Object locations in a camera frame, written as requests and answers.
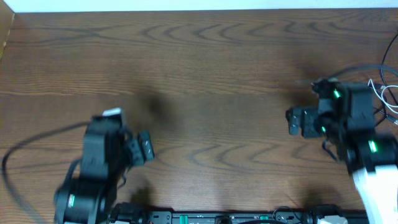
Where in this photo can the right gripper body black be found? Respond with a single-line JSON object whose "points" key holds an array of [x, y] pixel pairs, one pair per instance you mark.
{"points": [[311, 125]]}

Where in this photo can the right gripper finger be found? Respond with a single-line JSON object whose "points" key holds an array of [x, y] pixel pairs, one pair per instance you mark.
{"points": [[294, 128], [293, 115]]}

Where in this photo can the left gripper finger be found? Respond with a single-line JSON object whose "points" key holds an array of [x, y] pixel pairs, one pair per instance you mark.
{"points": [[144, 138], [148, 151]]}

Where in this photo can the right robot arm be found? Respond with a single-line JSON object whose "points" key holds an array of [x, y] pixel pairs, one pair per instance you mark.
{"points": [[344, 116]]}

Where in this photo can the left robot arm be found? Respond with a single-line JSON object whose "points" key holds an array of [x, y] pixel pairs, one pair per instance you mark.
{"points": [[90, 187]]}

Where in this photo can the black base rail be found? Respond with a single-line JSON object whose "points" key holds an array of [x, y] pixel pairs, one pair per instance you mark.
{"points": [[217, 218]]}

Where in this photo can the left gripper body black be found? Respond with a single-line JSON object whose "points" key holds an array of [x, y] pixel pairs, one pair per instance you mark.
{"points": [[137, 149]]}

